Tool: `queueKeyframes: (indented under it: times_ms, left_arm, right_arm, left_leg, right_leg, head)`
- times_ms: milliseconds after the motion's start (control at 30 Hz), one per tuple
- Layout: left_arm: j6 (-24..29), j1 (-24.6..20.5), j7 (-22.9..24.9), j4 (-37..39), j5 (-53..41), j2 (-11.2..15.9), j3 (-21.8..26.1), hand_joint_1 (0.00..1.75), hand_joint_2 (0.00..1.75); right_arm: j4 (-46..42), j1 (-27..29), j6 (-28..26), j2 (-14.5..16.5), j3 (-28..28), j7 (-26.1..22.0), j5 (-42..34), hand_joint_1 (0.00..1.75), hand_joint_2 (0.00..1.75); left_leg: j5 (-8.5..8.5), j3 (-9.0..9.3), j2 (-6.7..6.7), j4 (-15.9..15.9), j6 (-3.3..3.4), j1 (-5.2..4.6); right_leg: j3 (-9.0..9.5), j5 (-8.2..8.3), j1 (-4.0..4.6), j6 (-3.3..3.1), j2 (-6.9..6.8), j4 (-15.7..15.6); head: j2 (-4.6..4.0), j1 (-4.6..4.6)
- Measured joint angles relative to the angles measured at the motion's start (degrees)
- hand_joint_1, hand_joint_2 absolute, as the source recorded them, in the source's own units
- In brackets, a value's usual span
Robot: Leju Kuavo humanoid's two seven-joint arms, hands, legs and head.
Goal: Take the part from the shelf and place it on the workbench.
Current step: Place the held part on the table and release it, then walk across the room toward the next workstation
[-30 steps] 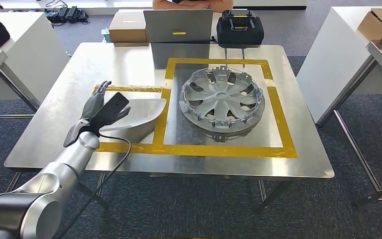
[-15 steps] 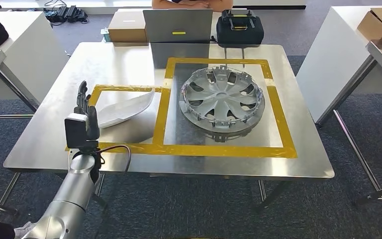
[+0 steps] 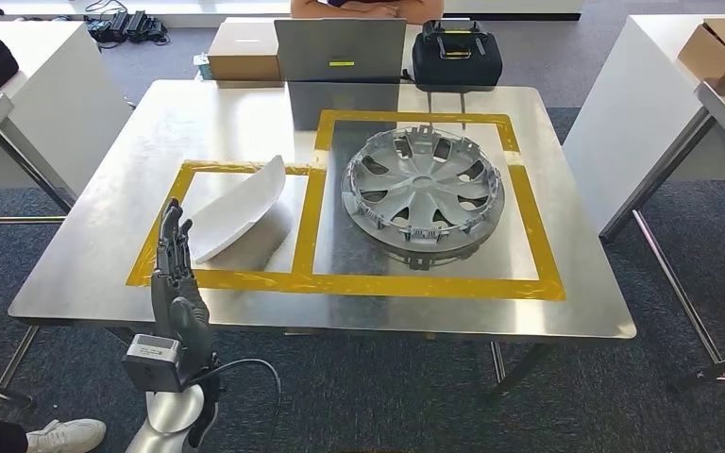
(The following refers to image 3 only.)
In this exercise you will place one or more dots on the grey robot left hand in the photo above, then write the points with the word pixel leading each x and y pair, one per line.
pixel 178 300

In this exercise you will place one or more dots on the white curved plastic part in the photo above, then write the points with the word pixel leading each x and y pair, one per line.
pixel 237 206

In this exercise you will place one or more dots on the stainless steel workbench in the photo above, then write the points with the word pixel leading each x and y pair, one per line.
pixel 118 156

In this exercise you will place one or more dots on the white sneaker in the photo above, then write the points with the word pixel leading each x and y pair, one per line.
pixel 65 434

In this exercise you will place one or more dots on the white panel table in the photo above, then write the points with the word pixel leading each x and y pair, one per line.
pixel 68 125
pixel 625 125

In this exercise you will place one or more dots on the large yellow tape square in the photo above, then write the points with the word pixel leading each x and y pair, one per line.
pixel 400 287

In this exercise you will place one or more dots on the small teal box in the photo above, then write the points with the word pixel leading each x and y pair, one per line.
pixel 203 67

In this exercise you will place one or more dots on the silver wheel hubcap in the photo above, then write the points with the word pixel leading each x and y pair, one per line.
pixel 422 187

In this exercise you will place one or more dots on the black power adapter bundle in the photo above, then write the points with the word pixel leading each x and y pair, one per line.
pixel 128 28

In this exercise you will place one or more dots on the grey laptop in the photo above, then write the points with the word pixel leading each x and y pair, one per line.
pixel 337 44

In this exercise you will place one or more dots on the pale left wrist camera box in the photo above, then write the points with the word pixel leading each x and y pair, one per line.
pixel 150 366

